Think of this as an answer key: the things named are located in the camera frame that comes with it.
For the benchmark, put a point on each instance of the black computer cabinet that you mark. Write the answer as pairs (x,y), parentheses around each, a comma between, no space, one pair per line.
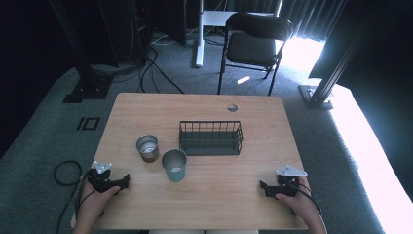
(139,26)

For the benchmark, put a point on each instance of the white floor tape strip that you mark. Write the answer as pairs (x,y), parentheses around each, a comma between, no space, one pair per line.
(243,80)

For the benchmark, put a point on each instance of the black folding chair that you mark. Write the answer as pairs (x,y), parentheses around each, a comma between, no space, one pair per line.
(251,48)

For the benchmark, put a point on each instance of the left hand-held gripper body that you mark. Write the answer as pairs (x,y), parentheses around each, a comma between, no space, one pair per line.
(100,181)

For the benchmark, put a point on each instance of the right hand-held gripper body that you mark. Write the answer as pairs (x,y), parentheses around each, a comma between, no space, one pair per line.
(288,184)

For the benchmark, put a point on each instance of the teal steel cup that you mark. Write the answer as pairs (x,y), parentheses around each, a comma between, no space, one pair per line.
(174,165)

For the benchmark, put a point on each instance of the person's left hand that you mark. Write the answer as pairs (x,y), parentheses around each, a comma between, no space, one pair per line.
(94,202)

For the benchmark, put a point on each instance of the person's right hand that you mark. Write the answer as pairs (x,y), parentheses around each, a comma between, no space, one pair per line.
(300,204)

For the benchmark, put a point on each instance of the brown steel cup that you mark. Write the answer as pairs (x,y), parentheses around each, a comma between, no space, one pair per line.
(147,148)

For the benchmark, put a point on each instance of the black metal stand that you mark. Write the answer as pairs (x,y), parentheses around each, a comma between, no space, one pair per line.
(86,78)
(324,84)

